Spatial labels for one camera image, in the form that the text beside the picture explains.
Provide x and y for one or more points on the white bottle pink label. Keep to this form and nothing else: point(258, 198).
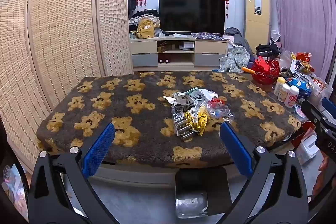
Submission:
point(291, 96)

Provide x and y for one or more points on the wooden television stand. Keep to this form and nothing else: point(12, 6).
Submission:
point(144, 50)

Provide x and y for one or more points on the red cutout basket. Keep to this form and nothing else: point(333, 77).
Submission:
point(265, 71)

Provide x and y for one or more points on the orange stick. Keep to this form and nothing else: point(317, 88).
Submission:
point(248, 70)

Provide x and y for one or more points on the dark patterned cloth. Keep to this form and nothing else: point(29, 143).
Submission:
point(207, 35)

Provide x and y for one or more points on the dark hanging jacket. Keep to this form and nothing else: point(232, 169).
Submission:
point(131, 3)

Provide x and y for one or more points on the red and gold decoration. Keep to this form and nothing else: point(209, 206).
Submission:
point(304, 58)

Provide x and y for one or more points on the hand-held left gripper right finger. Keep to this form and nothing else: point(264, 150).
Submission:
point(236, 150)

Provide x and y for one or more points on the white paper sheet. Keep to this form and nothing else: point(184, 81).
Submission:
point(180, 35)

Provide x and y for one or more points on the red snack wrapper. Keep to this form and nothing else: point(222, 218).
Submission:
point(217, 101)

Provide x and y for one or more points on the white plastic bag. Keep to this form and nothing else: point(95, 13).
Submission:
point(275, 36)

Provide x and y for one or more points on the glossy printed object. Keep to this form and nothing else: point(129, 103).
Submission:
point(13, 187)

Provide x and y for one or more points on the green striped white wrapper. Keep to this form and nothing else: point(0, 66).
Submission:
point(195, 94)

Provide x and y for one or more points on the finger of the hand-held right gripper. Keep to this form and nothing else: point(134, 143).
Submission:
point(330, 105)
point(315, 113)

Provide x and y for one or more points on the grey clothes heap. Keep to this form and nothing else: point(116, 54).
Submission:
point(237, 39)

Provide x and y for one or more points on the clear plastic wrapper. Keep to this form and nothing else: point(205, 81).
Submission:
point(220, 112)

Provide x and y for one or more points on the pink hairbrush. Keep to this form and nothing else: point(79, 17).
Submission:
point(300, 111)

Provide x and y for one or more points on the floral cloth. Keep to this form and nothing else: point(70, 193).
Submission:
point(235, 58)

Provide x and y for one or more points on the woven folding screen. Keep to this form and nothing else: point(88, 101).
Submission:
point(65, 19)

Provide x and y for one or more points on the gold foil wrapper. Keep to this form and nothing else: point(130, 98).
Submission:
point(201, 121)

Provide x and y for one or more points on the cardboard box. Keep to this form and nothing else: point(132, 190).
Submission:
point(164, 48)

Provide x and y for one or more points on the purple curtain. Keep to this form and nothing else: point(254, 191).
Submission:
point(302, 8)

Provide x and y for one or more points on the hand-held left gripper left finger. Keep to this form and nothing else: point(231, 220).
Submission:
point(98, 151)

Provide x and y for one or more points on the white flat device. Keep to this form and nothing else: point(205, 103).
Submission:
point(187, 45)

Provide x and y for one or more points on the teddy bear printed blanket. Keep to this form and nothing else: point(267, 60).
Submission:
point(131, 119)

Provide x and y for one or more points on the white plastic box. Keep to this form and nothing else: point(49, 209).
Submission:
point(309, 149)

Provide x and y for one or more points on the white bottle yellow label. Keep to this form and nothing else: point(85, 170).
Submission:
point(283, 94)

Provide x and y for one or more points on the red box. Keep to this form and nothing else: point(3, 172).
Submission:
point(302, 134)

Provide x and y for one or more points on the black bag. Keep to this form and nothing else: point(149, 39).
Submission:
point(267, 50)

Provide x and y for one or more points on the yellow backpack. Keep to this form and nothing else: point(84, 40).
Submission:
point(145, 28)

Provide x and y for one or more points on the black television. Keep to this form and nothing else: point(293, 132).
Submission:
point(191, 14)

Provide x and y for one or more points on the pile of clothes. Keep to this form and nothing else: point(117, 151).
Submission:
point(158, 22)

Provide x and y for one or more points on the beige standing air conditioner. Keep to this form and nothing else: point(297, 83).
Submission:
point(257, 11)

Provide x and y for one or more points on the clear bag red print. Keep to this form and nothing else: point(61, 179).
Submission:
point(320, 87)

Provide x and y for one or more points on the yellow-capped white bottle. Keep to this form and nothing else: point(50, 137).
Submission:
point(279, 86)

